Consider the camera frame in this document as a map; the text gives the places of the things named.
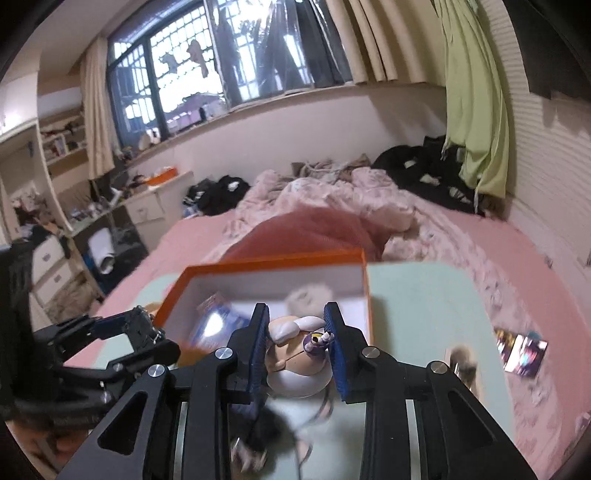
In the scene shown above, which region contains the cartoon figurine toy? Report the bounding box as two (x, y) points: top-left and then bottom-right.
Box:
(264, 316), (335, 398)

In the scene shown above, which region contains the orange cardboard box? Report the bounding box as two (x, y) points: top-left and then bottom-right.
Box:
(154, 249), (373, 351)

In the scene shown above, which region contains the white drawer cabinet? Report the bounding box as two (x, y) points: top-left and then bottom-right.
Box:
(68, 170), (195, 259)

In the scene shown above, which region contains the pink floral quilt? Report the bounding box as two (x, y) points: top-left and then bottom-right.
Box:
(204, 167), (561, 472)

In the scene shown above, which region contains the shiny card packet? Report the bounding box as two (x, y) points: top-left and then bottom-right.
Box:
(494, 327), (548, 379)

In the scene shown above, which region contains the black clothes pile left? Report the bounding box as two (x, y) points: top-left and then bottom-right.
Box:
(182, 175), (250, 216)

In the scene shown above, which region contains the black clothes pile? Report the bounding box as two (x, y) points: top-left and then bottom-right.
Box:
(182, 175), (250, 216)
(370, 136), (485, 216)

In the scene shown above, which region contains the black clothes pile right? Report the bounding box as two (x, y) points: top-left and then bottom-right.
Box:
(370, 136), (485, 216)

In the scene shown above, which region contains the green hanging cloth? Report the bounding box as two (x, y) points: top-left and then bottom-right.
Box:
(434, 1), (510, 199)

